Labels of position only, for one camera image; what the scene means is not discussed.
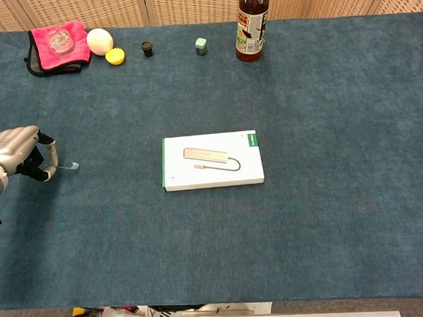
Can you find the brown labelled bottle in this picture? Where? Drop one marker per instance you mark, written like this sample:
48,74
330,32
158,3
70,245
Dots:
249,30

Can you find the pink cloth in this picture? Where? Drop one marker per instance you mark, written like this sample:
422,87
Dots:
81,38

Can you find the pale yellow-green block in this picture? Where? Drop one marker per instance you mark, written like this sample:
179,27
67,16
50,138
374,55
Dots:
201,46

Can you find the grey black-trimmed cloth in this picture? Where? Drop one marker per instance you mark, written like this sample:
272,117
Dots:
33,66

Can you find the woven wicker folding screen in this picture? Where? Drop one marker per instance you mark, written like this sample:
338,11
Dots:
190,5

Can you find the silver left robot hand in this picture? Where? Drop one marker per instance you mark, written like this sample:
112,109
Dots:
14,146

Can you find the yellow tag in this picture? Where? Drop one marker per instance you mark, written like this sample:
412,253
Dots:
77,311

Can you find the white plastic bag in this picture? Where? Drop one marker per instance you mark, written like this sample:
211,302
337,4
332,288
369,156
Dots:
116,313

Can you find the pale egg-shaped ball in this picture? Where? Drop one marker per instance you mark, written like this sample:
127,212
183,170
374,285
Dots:
100,40

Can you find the blue felt table cover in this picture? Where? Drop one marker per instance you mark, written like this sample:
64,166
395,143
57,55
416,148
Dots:
305,214

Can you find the small black cylinder cap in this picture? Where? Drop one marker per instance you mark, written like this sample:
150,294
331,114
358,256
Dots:
147,49

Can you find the white USB hub box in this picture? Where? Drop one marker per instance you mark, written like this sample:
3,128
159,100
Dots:
212,179

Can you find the yellow bottle cap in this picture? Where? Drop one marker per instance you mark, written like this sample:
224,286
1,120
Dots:
115,56

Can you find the clear glass dish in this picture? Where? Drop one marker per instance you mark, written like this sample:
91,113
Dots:
60,42

